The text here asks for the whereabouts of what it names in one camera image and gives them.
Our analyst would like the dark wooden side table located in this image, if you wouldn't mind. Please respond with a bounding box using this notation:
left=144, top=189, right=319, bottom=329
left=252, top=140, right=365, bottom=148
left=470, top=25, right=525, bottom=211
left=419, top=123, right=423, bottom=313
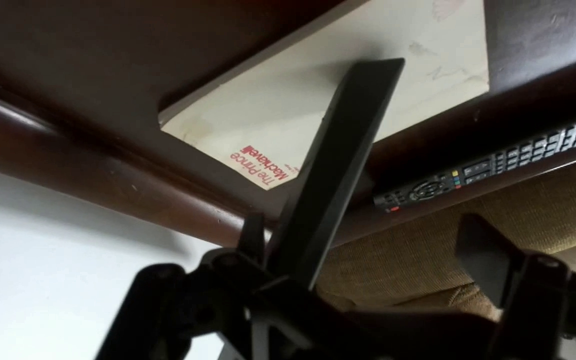
left=0, top=0, right=576, bottom=249

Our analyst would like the long black remote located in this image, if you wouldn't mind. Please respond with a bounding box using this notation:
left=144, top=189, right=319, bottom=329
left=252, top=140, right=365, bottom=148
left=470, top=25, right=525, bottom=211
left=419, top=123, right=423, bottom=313
left=375, top=113, right=576, bottom=214

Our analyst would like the white book red print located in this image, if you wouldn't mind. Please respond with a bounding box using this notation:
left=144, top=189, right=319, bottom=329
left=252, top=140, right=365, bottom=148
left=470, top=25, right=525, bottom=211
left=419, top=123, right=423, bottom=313
left=157, top=0, right=492, bottom=194

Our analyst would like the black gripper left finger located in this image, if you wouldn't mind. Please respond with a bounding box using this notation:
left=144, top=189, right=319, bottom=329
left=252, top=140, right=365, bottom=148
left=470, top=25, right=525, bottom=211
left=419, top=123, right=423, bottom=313
left=94, top=213, right=345, bottom=360

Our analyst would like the short black remote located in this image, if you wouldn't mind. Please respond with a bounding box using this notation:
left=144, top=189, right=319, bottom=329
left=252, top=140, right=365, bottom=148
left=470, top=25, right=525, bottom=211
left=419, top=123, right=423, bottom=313
left=265, top=57, right=406, bottom=293

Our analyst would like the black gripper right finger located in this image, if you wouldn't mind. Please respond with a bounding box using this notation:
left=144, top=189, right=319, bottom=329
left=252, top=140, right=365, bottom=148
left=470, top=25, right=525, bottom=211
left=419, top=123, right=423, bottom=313
left=455, top=213, right=576, bottom=360

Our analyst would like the olive brown sofa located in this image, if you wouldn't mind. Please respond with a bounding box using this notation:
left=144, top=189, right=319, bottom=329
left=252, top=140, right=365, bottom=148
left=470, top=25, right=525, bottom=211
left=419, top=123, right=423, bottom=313
left=315, top=156, right=576, bottom=322

